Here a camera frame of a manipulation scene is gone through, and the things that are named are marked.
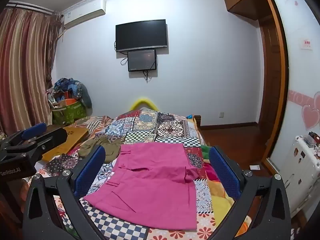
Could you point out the olive green pants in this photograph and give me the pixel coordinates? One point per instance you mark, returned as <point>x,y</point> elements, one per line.
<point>110,150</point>

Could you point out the yellow green plush blanket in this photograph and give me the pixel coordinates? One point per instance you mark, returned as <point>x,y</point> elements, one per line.
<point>217,195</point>

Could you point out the yellow curved headboard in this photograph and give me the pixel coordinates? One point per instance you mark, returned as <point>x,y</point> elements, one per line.
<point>143,100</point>

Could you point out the pile of clothes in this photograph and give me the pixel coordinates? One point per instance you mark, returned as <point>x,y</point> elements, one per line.
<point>72,87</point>

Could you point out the wooden door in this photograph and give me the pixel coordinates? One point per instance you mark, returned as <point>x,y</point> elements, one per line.
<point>271,80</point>

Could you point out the patchwork quilt bed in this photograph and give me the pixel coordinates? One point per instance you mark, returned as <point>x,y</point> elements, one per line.
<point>160,127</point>

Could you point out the green cardboard box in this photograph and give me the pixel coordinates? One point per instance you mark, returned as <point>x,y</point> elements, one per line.
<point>71,112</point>

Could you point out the striped curtain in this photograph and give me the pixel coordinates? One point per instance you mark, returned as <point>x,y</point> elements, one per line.
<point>22,67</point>

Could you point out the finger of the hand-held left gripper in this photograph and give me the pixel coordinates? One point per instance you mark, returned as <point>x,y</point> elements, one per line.
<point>53,137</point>
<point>33,130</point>

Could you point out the small black wall monitor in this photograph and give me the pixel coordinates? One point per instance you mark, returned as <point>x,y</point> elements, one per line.
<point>141,60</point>

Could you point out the wooden board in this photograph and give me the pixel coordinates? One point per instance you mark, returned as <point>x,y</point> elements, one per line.
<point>67,140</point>

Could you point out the white sliding wardrobe door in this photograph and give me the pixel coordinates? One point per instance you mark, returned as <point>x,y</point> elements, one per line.
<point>300,75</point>

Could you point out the white air conditioner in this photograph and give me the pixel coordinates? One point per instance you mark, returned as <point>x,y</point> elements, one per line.
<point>82,11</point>

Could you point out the pink pants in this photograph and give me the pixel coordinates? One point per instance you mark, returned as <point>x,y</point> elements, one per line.
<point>155,180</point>

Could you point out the wooden bed frame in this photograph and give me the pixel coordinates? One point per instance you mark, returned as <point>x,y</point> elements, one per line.
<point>200,130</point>

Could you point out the red and white sticker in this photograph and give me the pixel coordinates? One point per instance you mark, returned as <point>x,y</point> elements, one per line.
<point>306,44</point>

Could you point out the white wall socket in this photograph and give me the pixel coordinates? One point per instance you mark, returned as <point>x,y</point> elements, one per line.
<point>221,115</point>

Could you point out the large black wall television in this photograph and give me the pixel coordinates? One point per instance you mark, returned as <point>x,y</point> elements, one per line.
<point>141,35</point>

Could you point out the white paper slip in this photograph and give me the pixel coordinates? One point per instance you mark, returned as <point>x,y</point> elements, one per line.
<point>255,167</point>

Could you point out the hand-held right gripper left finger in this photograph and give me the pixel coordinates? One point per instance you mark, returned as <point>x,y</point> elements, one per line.
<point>90,171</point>

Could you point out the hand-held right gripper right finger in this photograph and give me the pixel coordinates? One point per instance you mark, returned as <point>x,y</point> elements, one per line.
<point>225,172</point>

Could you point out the white small cabinet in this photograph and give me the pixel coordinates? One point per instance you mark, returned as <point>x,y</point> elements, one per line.
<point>300,170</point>

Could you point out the pink heart sticker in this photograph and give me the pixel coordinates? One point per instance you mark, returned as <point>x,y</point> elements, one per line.
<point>310,116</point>

